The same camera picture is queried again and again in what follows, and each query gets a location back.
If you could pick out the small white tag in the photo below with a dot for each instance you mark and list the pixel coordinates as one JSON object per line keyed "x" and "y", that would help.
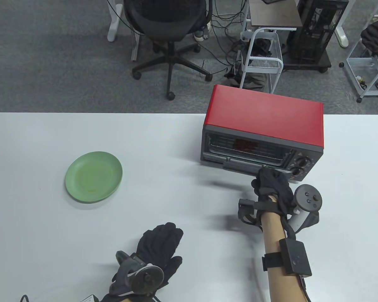
{"x": 89, "y": 299}

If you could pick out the small black pouch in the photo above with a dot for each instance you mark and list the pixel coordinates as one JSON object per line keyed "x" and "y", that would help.
{"x": 261, "y": 45}

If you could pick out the small wooden side table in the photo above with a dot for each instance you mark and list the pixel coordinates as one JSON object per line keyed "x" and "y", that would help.
{"x": 274, "y": 15}

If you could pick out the black floor bag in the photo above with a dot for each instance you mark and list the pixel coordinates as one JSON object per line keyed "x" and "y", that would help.
{"x": 252, "y": 81}

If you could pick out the black forearm tracker box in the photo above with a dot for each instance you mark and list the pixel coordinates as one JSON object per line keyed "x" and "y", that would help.
{"x": 296, "y": 256}

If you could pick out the red toaster oven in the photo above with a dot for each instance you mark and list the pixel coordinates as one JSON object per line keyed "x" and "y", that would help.
{"x": 264, "y": 110}

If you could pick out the black open computer case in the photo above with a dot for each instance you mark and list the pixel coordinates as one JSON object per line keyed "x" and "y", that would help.
{"x": 315, "y": 31}

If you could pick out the person's left hand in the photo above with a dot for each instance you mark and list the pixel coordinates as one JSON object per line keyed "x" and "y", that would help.
{"x": 160, "y": 242}

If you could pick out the white desk leg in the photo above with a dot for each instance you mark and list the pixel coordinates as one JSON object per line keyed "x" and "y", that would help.
{"x": 113, "y": 28}
{"x": 341, "y": 34}

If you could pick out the white rolling cart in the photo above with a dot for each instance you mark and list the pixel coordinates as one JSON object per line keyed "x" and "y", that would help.
{"x": 264, "y": 63}

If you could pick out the person's right hand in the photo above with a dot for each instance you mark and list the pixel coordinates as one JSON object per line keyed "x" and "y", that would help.
{"x": 274, "y": 185}

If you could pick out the person's right forearm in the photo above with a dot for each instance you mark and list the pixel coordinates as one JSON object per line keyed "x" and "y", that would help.
{"x": 277, "y": 283}

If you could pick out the grey handheld controller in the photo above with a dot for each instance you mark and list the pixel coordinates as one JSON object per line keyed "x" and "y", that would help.
{"x": 145, "y": 278}
{"x": 307, "y": 198}

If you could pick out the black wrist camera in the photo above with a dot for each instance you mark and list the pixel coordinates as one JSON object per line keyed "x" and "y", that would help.
{"x": 247, "y": 210}

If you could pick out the black mesh office chair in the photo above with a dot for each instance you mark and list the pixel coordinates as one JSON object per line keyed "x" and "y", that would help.
{"x": 167, "y": 19}

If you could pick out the green plate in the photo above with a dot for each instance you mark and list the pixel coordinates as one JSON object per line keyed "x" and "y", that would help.
{"x": 94, "y": 176}

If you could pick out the brown steak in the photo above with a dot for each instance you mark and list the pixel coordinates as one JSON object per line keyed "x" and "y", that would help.
{"x": 245, "y": 144}

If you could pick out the white power strip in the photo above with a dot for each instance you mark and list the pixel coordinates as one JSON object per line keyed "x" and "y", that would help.
{"x": 208, "y": 25}

